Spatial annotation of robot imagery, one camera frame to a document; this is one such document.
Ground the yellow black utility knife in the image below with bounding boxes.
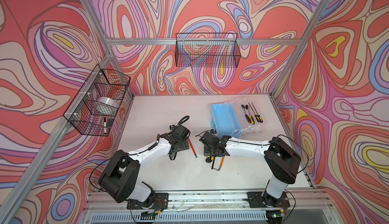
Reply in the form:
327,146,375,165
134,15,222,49
206,156,214,163

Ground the red hex key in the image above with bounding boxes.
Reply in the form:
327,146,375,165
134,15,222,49
188,138,198,158

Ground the blue plastic tool box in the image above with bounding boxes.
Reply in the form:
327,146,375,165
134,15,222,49
211,98,265,138

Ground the orange black screwdriver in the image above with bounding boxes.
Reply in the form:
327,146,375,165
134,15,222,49
249,103,263,123

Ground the small black screwdriver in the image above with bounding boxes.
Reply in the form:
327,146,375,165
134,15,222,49
251,103,263,123

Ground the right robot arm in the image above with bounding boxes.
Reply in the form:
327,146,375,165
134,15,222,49
199,131,301,209

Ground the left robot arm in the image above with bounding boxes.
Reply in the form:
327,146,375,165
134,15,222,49
98,115,190,209

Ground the silver tape roll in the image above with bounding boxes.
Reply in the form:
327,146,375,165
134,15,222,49
97,96,119,108

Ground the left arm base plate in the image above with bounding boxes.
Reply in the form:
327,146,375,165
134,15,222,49
127,192,169,211

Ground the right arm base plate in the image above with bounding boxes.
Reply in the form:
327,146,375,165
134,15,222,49
245,191,290,209

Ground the left wire basket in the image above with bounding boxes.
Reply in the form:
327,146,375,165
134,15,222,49
63,65,131,137

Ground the wire basket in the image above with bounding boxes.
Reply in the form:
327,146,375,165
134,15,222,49
175,32,241,68
63,65,131,137

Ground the back wire basket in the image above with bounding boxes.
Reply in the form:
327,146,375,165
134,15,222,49
175,32,241,68

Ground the aluminium front rail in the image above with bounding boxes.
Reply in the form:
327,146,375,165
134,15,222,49
79,189,342,224

